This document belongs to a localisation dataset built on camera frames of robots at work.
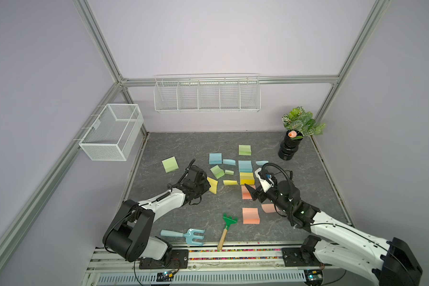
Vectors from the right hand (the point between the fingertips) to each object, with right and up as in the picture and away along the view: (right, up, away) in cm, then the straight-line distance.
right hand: (253, 176), depth 78 cm
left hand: (-20, -6, +12) cm, 24 cm away
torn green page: (-10, -1, +22) cm, 24 cm away
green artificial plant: (+28, +29, +18) cm, 44 cm away
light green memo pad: (-44, +3, +26) cm, 52 cm away
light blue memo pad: (-18, +6, +31) cm, 36 cm away
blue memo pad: (0, +2, +26) cm, 26 cm away
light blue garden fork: (-29, -27, +2) cm, 39 cm away
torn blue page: (-9, +5, +28) cm, 30 cm away
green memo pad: (0, +11, +35) cm, 37 cm away
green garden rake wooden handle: (-11, -22, +7) cm, 26 cm away
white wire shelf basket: (-22, +43, +19) cm, 52 cm away
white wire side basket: (-66, +18, +5) cm, 68 cm away
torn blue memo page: (+10, +4, +28) cm, 30 cm away
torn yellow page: (-9, -6, +20) cm, 23 cm away
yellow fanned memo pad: (-19, -7, +17) cm, 26 cm away
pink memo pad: (0, -20, +7) cm, 21 cm away
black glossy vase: (+24, +14, +22) cm, 36 cm away
